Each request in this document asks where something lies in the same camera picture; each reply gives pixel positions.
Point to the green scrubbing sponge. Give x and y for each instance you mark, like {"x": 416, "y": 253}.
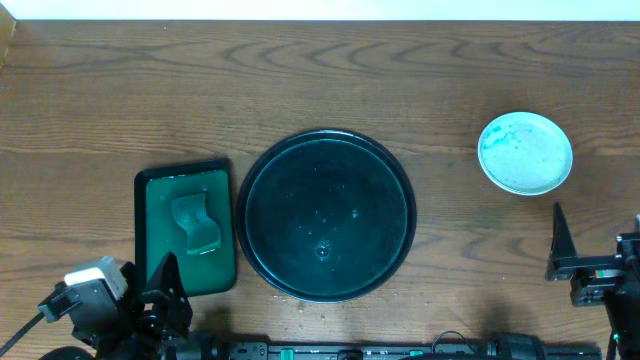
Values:
{"x": 203, "y": 234}

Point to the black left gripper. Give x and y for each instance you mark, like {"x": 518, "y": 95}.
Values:
{"x": 151, "y": 302}

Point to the mint green plate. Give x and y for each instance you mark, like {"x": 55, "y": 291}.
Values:
{"x": 525, "y": 153}

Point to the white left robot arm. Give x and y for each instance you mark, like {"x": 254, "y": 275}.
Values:
{"x": 121, "y": 318}

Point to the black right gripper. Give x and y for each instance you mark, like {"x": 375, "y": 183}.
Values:
{"x": 605, "y": 276}

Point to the black rectangular water tray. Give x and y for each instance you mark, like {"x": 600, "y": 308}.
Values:
{"x": 157, "y": 233}

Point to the round black serving tray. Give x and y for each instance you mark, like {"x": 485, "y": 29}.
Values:
{"x": 326, "y": 215}

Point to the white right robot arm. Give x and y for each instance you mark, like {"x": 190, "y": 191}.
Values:
{"x": 623, "y": 315}

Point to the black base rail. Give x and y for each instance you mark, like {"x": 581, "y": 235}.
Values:
{"x": 502, "y": 348}

